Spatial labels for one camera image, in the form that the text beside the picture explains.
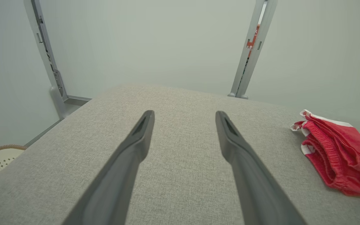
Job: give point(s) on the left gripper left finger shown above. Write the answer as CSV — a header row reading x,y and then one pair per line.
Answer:
x,y
114,181

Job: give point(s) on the grey double partition post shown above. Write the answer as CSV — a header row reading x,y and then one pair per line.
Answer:
x,y
239,72

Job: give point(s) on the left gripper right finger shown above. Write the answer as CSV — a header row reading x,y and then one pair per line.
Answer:
x,y
255,187

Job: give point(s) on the grey partition base rail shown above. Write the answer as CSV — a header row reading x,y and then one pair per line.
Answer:
x,y
78,100

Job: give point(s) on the red shorts with white trim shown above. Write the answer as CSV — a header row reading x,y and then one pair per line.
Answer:
x,y
342,156

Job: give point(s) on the grey corner partition post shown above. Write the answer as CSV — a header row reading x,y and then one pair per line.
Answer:
x,y
31,18

